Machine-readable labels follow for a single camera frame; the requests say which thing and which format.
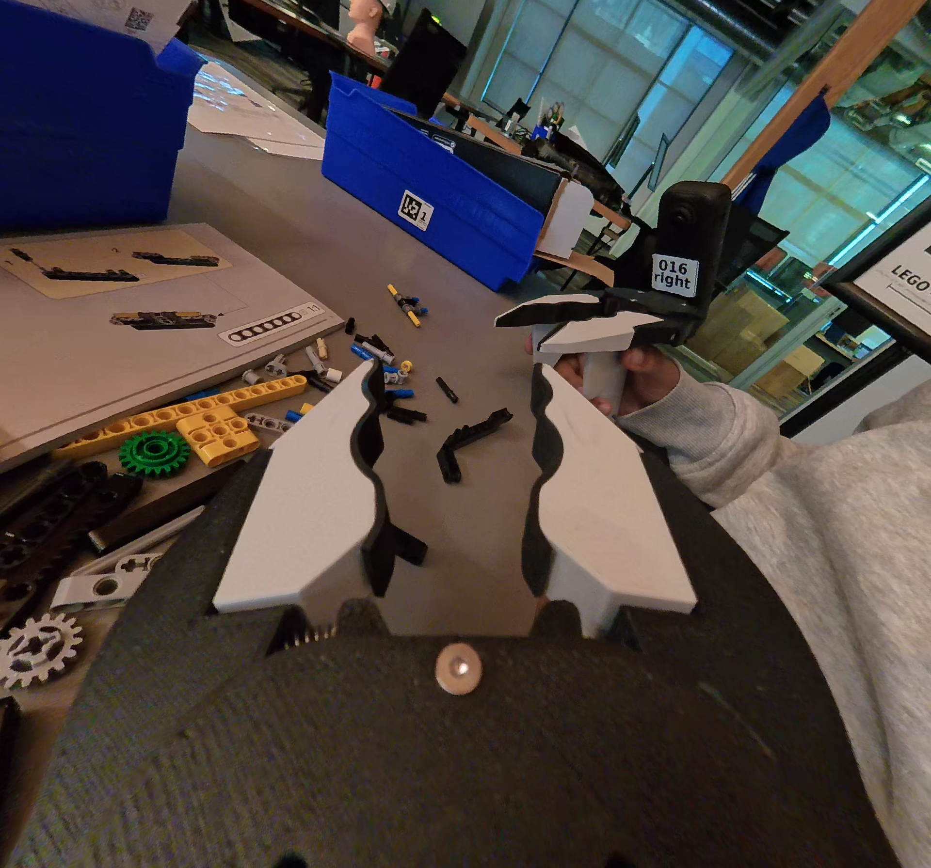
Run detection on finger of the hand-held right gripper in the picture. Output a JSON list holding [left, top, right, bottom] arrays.
[[533, 313, 666, 369], [494, 291, 606, 330]]

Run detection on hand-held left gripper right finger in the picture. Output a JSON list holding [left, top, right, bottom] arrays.
[[522, 363, 699, 638]]

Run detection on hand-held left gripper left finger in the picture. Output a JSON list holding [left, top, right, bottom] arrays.
[[212, 358, 400, 627]]

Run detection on person's right forearm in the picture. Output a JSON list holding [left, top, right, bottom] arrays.
[[617, 363, 785, 511]]

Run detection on long dark lego beam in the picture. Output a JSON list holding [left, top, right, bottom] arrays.
[[87, 457, 248, 556]]

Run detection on yellow and black lego axle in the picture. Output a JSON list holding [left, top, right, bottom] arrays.
[[387, 284, 430, 330]]

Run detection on black angled lego beam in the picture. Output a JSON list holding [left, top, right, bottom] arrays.
[[435, 408, 514, 485]]

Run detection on green lego gear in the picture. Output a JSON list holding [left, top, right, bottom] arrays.
[[118, 430, 192, 478]]

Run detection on scattered small lego pins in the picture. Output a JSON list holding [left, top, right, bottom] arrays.
[[243, 314, 430, 427]]

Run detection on long yellow lego beam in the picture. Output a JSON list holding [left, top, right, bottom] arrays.
[[53, 372, 310, 460]]

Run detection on light grey lego beam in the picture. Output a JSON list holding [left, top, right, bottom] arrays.
[[51, 552, 164, 611]]

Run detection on pile of black lego beams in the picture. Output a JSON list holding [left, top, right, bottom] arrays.
[[0, 461, 144, 629]]

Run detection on grey lego gear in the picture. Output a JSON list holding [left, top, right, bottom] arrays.
[[0, 612, 84, 691]]

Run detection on person's right hand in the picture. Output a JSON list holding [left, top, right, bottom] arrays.
[[524, 336, 682, 420]]

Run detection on stack of cardboard boxes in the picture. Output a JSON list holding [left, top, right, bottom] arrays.
[[691, 286, 828, 401]]

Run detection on blue fabric panel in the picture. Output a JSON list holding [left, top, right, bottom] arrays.
[[733, 89, 832, 218]]

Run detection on blue storage bin with tag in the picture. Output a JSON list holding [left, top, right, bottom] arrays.
[[321, 70, 576, 293]]

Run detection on white sign board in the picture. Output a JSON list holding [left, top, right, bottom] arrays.
[[850, 224, 931, 340]]

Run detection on open grey instruction booklet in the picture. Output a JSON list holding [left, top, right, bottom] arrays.
[[0, 222, 346, 473]]

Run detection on person's grey hoodie torso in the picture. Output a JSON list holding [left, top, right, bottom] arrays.
[[711, 379, 931, 868]]

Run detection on black computer monitor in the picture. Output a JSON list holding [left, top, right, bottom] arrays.
[[380, 28, 468, 120]]

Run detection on mannequin head with white helmet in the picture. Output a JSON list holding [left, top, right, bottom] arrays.
[[345, 0, 400, 55]]

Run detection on white paper sheet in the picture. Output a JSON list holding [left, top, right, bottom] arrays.
[[188, 61, 326, 161]]

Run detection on dark wooden desk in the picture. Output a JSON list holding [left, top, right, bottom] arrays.
[[185, 0, 394, 84]]

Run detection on large blue storage bin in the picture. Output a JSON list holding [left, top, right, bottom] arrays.
[[0, 0, 208, 233]]

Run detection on yellow rectangular lego frame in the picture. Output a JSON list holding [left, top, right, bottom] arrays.
[[175, 403, 263, 468]]

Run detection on wooden post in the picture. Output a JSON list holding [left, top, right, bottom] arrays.
[[720, 0, 931, 187]]

